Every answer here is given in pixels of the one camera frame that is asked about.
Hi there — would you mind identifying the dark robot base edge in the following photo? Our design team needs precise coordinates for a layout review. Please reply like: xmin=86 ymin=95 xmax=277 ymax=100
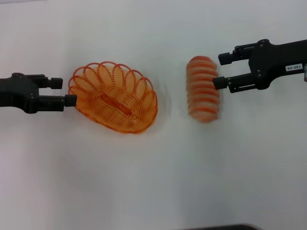
xmin=184 ymin=223 xmax=261 ymax=230

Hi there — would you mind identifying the orange wire basket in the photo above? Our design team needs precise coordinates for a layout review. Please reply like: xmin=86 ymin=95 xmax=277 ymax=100
xmin=68 ymin=61 xmax=159 ymax=135

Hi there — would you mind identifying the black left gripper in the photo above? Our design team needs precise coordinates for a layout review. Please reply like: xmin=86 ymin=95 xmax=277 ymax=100
xmin=0 ymin=72 xmax=78 ymax=115

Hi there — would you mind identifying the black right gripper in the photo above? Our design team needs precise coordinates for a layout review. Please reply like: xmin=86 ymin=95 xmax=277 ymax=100
xmin=213 ymin=38 xmax=307 ymax=94

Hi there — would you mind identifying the orange striped bread loaf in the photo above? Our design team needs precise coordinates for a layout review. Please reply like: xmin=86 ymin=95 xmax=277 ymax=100
xmin=186 ymin=55 xmax=221 ymax=124

